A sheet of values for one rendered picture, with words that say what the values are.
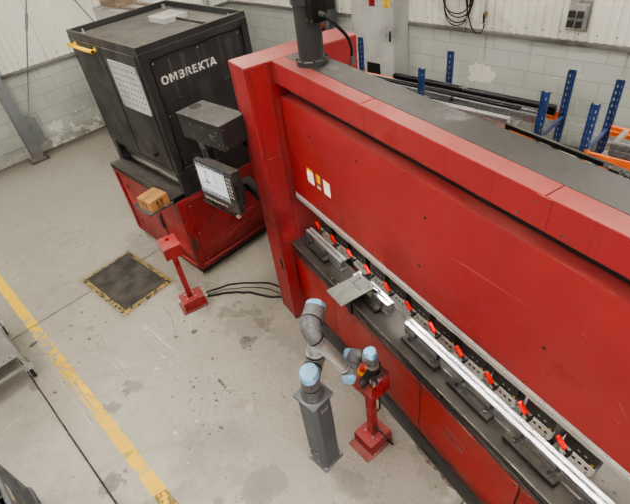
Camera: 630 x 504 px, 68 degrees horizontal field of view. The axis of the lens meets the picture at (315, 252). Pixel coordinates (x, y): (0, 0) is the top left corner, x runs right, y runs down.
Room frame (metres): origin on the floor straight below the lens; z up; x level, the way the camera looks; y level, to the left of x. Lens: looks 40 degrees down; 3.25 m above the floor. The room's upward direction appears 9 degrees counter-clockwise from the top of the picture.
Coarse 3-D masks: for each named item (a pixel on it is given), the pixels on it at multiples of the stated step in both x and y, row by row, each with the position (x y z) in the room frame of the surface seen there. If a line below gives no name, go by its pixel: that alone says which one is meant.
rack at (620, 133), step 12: (624, 84) 3.17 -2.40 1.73; (612, 96) 3.21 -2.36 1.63; (612, 108) 3.21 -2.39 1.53; (588, 120) 2.90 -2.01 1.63; (612, 120) 3.18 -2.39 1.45; (588, 132) 2.89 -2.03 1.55; (612, 132) 3.14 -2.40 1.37; (624, 132) 3.06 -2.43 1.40; (588, 144) 2.87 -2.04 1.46; (600, 144) 3.22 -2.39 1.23; (600, 156) 2.80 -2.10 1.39
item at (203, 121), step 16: (176, 112) 3.35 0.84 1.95; (192, 112) 3.31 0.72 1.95; (208, 112) 3.27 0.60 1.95; (224, 112) 3.22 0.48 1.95; (192, 128) 3.24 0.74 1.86; (208, 128) 3.09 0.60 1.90; (224, 128) 3.03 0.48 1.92; (240, 128) 3.12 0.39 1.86; (208, 144) 3.14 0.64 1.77; (224, 144) 3.01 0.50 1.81
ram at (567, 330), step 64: (320, 128) 2.61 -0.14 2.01; (320, 192) 2.70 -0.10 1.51; (384, 192) 2.06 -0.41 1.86; (448, 192) 1.69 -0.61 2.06; (384, 256) 2.07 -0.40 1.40; (448, 256) 1.63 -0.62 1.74; (512, 256) 1.33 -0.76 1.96; (576, 256) 1.18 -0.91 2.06; (448, 320) 1.59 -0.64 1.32; (512, 320) 1.28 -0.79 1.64; (576, 320) 1.06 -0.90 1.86; (576, 384) 0.98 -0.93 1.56
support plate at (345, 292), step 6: (354, 276) 2.37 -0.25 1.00; (360, 276) 2.36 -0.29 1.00; (342, 282) 2.33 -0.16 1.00; (348, 282) 2.32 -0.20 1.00; (354, 282) 2.31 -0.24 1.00; (330, 288) 2.29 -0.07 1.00; (336, 288) 2.28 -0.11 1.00; (342, 288) 2.27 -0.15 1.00; (348, 288) 2.26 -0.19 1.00; (354, 288) 2.25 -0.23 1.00; (366, 288) 2.24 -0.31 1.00; (372, 288) 2.23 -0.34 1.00; (330, 294) 2.23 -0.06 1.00; (336, 294) 2.22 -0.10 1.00; (342, 294) 2.21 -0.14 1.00; (348, 294) 2.21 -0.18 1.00; (354, 294) 2.20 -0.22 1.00; (360, 294) 2.19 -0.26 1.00; (336, 300) 2.17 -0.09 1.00; (342, 300) 2.16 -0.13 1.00; (348, 300) 2.15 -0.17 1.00
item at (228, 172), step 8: (200, 160) 3.24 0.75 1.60; (208, 160) 3.28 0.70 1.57; (216, 168) 3.08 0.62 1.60; (224, 168) 3.06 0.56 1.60; (232, 168) 3.10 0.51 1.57; (224, 176) 3.02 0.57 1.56; (232, 176) 2.98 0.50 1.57; (240, 176) 3.06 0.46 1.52; (232, 184) 2.97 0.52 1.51; (240, 184) 3.05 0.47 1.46; (208, 192) 3.24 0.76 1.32; (232, 192) 2.98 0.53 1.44; (240, 192) 3.03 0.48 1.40; (216, 200) 3.17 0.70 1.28; (224, 200) 3.09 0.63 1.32; (232, 200) 3.01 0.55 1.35; (240, 200) 2.99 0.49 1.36; (232, 208) 3.03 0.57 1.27; (240, 208) 2.98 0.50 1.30
